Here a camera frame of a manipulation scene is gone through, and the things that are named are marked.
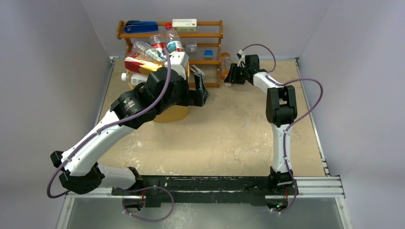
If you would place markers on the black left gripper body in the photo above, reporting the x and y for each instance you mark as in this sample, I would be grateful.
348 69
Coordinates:
183 96

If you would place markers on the blue green label white-cap bottle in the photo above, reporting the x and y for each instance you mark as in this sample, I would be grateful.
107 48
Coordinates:
147 50

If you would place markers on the red landscape label bottle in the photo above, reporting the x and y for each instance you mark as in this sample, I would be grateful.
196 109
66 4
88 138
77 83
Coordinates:
174 43

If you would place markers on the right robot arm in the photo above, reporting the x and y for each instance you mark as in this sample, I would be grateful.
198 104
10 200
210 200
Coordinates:
281 112

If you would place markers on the yellow plastic bin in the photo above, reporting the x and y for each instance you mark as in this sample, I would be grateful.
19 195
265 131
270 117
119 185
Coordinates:
171 115

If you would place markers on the white red box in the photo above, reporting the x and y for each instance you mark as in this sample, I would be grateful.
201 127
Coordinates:
185 25

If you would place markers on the red gold label bottle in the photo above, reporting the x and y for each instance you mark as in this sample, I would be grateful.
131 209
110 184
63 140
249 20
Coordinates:
137 63

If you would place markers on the white stapler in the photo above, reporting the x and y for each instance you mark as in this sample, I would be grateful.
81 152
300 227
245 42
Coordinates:
195 70

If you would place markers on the blue eraser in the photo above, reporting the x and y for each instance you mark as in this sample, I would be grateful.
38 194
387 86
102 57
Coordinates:
208 54

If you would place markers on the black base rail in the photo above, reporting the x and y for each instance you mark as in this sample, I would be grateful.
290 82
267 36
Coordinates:
273 191

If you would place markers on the orange label bottle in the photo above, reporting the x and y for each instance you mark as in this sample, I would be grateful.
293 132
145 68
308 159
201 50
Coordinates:
226 64

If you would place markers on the wooden shelf rack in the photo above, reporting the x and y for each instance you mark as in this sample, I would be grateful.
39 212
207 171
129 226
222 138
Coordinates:
208 36

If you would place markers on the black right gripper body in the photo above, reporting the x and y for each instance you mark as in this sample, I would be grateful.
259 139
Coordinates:
238 73

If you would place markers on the blue stapler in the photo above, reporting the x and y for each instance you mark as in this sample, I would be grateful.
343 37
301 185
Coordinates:
140 27

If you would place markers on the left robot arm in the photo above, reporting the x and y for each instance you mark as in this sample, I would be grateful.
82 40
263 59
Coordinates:
79 170

